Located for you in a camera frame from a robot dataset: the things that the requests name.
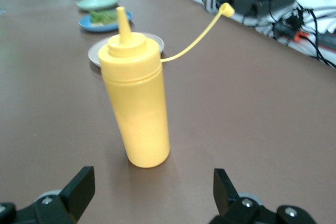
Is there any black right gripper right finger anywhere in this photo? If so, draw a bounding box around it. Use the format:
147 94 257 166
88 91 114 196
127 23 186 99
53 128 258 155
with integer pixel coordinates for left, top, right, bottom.
213 168 240 216

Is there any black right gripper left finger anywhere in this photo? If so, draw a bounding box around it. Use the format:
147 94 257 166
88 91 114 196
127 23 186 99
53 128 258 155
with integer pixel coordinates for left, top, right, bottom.
60 166 96 221

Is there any yellow squeeze bottle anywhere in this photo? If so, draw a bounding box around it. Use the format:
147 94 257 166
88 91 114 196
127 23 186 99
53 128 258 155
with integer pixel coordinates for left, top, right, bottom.
97 2 236 169

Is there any green lettuce leaf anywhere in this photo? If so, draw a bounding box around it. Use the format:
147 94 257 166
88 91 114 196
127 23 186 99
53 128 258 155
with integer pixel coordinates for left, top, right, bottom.
90 8 119 24

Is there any beige round plate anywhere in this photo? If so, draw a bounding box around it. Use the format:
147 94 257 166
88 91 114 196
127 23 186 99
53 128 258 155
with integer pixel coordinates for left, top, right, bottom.
87 31 165 68

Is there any blue round plate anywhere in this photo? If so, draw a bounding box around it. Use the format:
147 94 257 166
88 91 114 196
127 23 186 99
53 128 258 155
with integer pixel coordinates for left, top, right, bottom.
78 9 133 34

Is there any mint green round plate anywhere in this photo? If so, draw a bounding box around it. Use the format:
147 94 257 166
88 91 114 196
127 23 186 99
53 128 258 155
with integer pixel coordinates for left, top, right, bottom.
75 0 120 13

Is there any orange connector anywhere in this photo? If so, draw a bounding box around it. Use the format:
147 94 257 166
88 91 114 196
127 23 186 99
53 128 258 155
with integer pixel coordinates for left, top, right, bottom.
294 30 310 43

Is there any thick black cable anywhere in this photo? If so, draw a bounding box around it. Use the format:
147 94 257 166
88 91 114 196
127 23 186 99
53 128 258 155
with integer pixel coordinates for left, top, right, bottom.
296 6 336 69

